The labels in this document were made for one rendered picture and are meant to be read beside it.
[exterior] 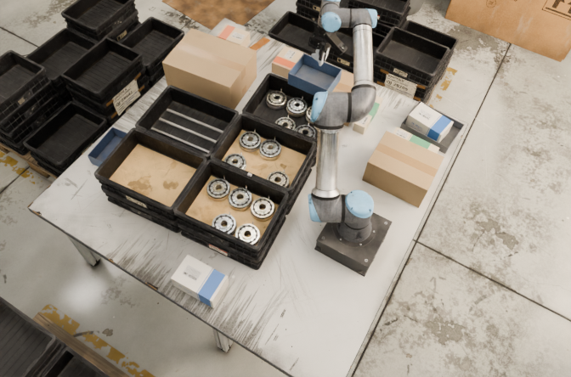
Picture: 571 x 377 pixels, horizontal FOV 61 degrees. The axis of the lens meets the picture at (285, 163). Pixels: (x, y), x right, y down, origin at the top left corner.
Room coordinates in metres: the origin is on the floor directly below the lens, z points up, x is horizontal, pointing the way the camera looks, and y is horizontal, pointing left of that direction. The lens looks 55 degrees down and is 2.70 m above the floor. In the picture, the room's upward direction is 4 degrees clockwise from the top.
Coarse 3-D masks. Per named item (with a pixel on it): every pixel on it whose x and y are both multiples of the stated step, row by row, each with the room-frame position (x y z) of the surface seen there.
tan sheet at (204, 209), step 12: (204, 192) 1.10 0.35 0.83; (192, 204) 1.04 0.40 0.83; (204, 204) 1.04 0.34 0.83; (216, 204) 1.05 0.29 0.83; (228, 204) 1.05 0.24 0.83; (276, 204) 1.07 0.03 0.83; (192, 216) 0.98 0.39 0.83; (204, 216) 0.98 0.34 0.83; (216, 216) 0.99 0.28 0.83; (240, 216) 0.99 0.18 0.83; (264, 228) 0.94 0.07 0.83
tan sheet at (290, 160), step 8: (232, 144) 1.38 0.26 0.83; (232, 152) 1.33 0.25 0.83; (248, 152) 1.34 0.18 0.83; (256, 152) 1.34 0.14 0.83; (288, 152) 1.35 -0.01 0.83; (296, 152) 1.36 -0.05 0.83; (248, 160) 1.29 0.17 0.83; (256, 160) 1.29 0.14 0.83; (264, 160) 1.29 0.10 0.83; (272, 160) 1.30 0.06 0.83; (280, 160) 1.30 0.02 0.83; (288, 160) 1.30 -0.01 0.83; (296, 160) 1.31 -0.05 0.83; (248, 168) 1.25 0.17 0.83; (256, 168) 1.25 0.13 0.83; (264, 168) 1.25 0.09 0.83; (272, 168) 1.25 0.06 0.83; (280, 168) 1.26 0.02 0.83; (288, 168) 1.26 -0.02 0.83; (296, 168) 1.26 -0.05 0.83; (264, 176) 1.21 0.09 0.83; (288, 176) 1.22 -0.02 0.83
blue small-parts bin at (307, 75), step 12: (300, 60) 1.67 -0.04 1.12; (312, 60) 1.68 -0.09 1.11; (288, 72) 1.58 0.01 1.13; (300, 72) 1.65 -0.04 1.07; (312, 72) 1.65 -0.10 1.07; (324, 72) 1.66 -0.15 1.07; (336, 72) 1.63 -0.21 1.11; (300, 84) 1.55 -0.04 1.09; (312, 84) 1.52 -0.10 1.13; (324, 84) 1.58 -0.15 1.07; (336, 84) 1.59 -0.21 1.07
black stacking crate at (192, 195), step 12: (216, 168) 1.19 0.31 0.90; (204, 180) 1.15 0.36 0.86; (228, 180) 1.17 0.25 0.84; (240, 180) 1.14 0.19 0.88; (192, 192) 1.06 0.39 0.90; (252, 192) 1.12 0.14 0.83; (264, 192) 1.10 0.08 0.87; (276, 192) 1.08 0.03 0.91; (192, 228) 0.92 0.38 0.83; (204, 228) 0.90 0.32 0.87; (216, 240) 0.87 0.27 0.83; (228, 240) 0.85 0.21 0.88; (240, 252) 0.83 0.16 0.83; (252, 252) 0.81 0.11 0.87
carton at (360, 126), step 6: (378, 96) 1.82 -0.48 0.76; (378, 102) 1.78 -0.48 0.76; (372, 108) 1.73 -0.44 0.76; (378, 108) 1.76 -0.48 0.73; (372, 114) 1.69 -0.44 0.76; (366, 120) 1.64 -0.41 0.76; (354, 126) 1.62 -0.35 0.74; (360, 126) 1.60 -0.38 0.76; (366, 126) 1.62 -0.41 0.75; (360, 132) 1.60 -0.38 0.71
